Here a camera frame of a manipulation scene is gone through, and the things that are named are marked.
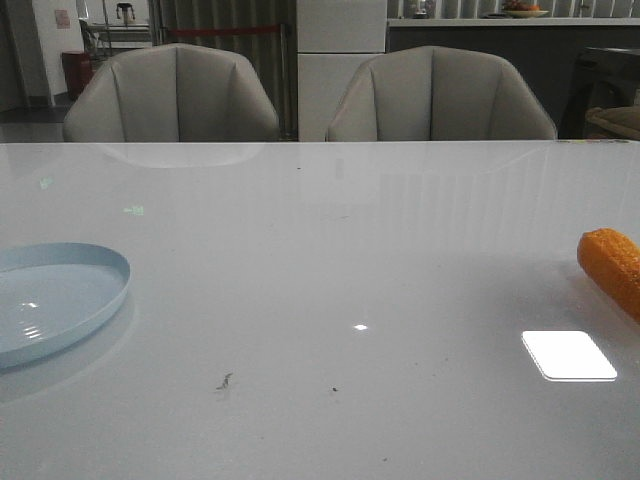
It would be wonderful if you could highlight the red barrier belt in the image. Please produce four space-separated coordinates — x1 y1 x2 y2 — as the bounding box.
166 24 281 37

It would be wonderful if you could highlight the left beige upholstered chair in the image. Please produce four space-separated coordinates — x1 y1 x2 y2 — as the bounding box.
63 43 280 143

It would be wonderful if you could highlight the right beige upholstered chair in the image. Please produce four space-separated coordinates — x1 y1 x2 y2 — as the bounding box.
326 46 557 142

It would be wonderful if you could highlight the grey counter with white top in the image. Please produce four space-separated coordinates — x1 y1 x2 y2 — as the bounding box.
386 17 639 130

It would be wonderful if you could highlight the fruit bowl on counter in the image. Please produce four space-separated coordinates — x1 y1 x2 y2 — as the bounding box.
501 0 548 18

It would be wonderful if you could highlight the light blue round plate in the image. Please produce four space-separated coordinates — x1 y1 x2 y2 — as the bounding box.
1 242 131 369

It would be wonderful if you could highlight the orange plastic corn cob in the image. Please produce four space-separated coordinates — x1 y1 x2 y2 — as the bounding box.
577 228 639 323

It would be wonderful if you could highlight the dark armchair with cushion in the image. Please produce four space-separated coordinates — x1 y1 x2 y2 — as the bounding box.
558 47 639 139

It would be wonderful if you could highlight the white cabinet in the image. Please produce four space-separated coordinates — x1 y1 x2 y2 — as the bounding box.
296 0 387 142

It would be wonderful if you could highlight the beige upholstered chair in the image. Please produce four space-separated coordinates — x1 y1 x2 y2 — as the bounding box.
326 46 557 142
63 43 280 143

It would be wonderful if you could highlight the red trash bin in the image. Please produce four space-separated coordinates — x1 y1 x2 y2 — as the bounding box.
61 51 93 100

